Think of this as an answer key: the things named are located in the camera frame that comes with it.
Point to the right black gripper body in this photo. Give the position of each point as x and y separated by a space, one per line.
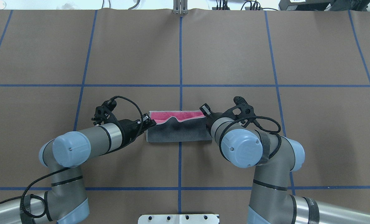
206 109

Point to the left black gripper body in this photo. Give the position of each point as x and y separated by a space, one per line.
129 127

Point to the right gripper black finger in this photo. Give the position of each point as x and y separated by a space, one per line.
206 110

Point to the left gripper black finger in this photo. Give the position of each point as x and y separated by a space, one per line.
147 122

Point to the pink and grey towel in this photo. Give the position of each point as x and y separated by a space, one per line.
177 126

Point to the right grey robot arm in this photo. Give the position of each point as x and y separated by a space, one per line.
247 140

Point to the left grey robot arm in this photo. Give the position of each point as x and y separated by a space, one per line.
67 201

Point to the blue tape line crosswise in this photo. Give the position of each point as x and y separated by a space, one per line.
123 85

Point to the blue tape line lengthwise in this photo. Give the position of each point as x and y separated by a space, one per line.
180 108

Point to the brown table cover sheet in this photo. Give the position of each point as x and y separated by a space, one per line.
108 46

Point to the black equipment box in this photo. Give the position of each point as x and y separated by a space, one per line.
323 5

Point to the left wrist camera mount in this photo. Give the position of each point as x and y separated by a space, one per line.
105 112

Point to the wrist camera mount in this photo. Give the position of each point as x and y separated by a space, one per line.
245 109
105 112

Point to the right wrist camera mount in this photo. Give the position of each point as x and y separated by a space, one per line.
245 109

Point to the white metal base plate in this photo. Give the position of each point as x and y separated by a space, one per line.
179 219

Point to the grey metal bracket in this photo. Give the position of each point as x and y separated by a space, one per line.
180 7

